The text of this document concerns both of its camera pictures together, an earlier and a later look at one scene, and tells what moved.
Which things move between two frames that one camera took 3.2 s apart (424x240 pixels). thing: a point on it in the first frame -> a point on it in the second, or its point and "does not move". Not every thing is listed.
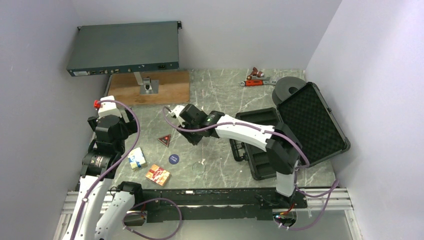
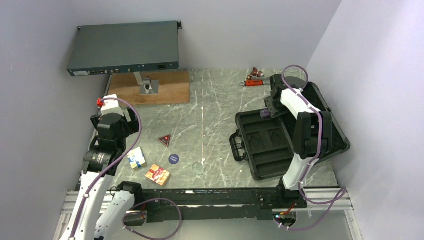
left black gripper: (131, 126) does not move
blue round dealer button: (173, 159) does not move
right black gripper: (193, 139) -> (273, 111)
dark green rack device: (121, 48) does not move
